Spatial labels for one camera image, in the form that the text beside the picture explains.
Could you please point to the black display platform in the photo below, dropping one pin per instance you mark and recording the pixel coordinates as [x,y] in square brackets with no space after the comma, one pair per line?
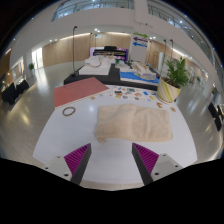
[100,79]

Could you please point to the beige terry towel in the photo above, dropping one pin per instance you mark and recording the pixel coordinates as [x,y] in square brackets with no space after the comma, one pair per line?
[133,123]

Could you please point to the blue arrow sign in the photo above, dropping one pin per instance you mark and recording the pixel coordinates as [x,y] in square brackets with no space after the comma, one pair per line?
[139,44]

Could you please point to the black floor stand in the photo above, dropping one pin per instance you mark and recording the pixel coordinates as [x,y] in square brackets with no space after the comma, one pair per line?
[164,56]
[73,50]
[171,50]

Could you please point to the purple display screen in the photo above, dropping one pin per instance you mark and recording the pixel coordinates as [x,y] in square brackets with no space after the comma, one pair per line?
[91,50]

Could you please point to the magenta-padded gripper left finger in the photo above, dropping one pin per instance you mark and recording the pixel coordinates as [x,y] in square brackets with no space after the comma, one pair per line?
[77,159]

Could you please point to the small background potted plant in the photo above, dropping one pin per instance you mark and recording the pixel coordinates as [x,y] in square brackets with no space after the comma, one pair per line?
[31,66]

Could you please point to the brown wooden token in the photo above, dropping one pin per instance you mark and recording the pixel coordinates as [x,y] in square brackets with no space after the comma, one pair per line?
[159,105]

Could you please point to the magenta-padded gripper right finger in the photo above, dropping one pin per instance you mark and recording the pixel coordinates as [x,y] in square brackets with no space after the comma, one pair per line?
[146,159]

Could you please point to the purple arrow sign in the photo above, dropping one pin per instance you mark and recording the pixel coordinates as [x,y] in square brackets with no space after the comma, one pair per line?
[140,39]

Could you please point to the green arrow sign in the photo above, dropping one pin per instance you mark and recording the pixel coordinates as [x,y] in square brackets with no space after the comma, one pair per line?
[141,35]

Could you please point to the pink rectangular board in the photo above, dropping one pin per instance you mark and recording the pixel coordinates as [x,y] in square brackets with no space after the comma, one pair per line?
[78,91]

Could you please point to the model on blue base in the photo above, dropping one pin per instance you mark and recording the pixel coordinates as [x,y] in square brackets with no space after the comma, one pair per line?
[133,77]

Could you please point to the potted plant in striped pot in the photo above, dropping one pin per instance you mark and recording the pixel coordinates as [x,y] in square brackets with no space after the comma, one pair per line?
[166,91]

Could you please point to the group of black chairs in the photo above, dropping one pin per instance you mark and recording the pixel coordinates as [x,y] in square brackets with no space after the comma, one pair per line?
[216,116]
[13,92]

